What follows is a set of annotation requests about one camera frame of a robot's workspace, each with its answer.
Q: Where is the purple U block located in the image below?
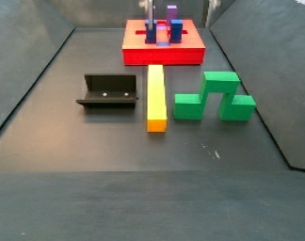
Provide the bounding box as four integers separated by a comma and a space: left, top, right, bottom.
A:
156, 5, 177, 30

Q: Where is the red slotted board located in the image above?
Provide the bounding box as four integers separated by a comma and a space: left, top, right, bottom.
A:
121, 19, 205, 66

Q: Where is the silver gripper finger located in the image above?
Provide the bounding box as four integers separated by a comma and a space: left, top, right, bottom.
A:
145, 0, 153, 31

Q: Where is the long yellow block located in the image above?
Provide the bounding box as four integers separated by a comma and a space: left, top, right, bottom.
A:
147, 65, 167, 133

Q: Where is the green stepped block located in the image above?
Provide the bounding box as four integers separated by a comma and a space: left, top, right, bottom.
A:
172, 71, 256, 121

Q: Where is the dark blue U block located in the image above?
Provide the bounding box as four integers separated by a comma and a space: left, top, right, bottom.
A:
144, 20, 183, 46

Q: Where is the black angle bracket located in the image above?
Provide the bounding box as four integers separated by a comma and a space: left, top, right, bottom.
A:
76, 73, 137, 106

